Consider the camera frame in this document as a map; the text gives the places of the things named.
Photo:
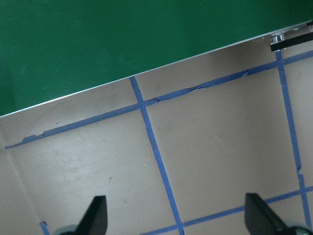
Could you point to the green belt conveyor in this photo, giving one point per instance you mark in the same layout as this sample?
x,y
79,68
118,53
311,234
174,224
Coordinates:
x,y
122,36

